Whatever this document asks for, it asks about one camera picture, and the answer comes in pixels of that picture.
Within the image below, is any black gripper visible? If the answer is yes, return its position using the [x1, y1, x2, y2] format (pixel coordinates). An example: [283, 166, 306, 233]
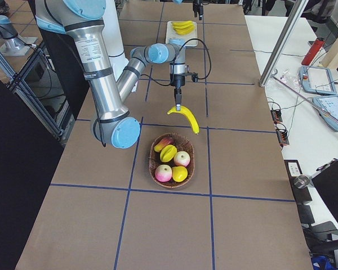
[170, 0, 203, 110]

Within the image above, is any yellow banana basket edge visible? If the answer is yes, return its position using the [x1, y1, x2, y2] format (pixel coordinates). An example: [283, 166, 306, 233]
[167, 105, 200, 134]

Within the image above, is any red mango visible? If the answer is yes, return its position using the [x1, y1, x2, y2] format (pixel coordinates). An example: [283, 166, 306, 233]
[154, 137, 174, 152]

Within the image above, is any yellow banana long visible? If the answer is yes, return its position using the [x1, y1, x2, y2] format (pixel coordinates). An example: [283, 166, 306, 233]
[172, 21, 194, 30]

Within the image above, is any pale yellow-pink apple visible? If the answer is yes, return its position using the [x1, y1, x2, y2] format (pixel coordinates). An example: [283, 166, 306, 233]
[174, 151, 190, 167]

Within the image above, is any small steel cup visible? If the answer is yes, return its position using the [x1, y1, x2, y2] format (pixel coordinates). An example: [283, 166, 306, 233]
[293, 174, 312, 189]

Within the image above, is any red water bottle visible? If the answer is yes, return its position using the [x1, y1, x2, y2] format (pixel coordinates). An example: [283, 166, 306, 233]
[301, 37, 325, 66]

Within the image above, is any lower teach pendant tablet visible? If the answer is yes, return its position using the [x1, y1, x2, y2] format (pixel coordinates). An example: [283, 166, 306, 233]
[313, 94, 338, 132]

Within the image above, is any black box white label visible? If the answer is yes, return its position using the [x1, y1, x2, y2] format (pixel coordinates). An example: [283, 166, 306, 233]
[284, 160, 312, 205]

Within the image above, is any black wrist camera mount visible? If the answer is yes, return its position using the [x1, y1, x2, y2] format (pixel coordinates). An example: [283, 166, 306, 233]
[185, 65, 199, 83]

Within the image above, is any white bear print tray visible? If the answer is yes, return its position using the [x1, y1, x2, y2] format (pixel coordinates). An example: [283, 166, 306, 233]
[165, 21, 198, 47]

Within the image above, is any teach pendant tablet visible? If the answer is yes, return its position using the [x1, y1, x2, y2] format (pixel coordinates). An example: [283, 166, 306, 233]
[299, 66, 337, 96]
[313, 94, 338, 132]

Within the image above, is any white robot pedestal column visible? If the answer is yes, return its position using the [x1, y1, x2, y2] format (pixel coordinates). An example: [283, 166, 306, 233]
[102, 0, 124, 57]

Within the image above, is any aluminium frame post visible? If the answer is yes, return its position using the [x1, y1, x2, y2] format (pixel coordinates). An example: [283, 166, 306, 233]
[259, 0, 308, 87]

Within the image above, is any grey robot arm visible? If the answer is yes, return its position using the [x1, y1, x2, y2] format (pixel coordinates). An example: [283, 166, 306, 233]
[35, 1, 185, 149]

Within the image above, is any brown wicker basket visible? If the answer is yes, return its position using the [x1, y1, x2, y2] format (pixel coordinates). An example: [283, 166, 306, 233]
[149, 133, 195, 188]

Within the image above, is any yellow lemon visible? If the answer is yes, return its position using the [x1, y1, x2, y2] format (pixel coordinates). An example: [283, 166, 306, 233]
[172, 166, 188, 182]

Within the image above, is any small yellow banana piece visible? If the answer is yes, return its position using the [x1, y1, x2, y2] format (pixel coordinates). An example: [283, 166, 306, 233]
[160, 145, 177, 163]

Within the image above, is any upper teach pendant tablet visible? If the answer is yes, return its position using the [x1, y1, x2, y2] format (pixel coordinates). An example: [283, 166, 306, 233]
[299, 66, 337, 96]

